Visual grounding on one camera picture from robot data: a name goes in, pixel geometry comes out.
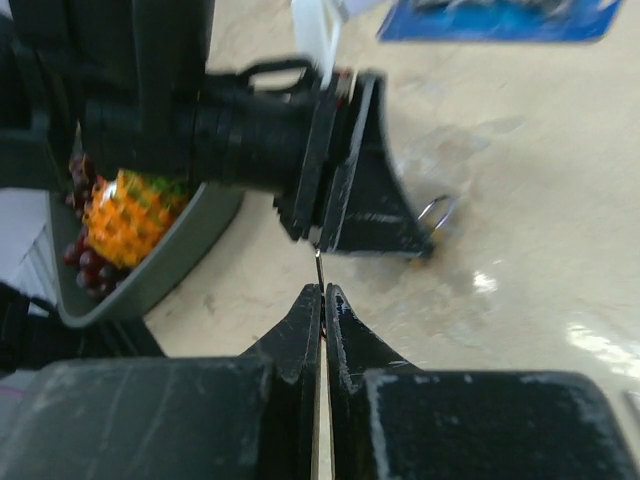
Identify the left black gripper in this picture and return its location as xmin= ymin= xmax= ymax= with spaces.
xmin=82 ymin=58 xmax=340 ymax=240

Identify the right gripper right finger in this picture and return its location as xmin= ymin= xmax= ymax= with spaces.
xmin=325 ymin=285 xmax=639 ymax=479

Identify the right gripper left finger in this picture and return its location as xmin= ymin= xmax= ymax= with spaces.
xmin=1 ymin=284 xmax=321 ymax=479

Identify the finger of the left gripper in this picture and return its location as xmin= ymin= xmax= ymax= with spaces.
xmin=319 ymin=72 xmax=434 ymax=258

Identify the brass padlock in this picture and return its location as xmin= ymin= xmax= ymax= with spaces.
xmin=409 ymin=194 xmax=458 ymax=268

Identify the single key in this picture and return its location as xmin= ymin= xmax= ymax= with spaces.
xmin=315 ymin=249 xmax=327 ymax=340

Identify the dark green fruit tray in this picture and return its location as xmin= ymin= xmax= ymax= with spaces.
xmin=47 ymin=184 xmax=244 ymax=328

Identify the orange spiky fruit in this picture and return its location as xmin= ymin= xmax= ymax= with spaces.
xmin=83 ymin=169 xmax=191 ymax=269

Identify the purple grapes bunch left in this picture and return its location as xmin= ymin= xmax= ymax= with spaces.
xmin=64 ymin=152 xmax=102 ymax=218

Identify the purple grapes bunch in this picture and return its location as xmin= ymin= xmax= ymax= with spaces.
xmin=62 ymin=226 xmax=130 ymax=302
xmin=64 ymin=152 xmax=102 ymax=218

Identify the purple grapes bunch front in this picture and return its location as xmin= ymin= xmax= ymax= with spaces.
xmin=62 ymin=226 xmax=130 ymax=302

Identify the blue blister card package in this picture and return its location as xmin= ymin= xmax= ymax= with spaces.
xmin=377 ymin=0 xmax=623 ymax=43

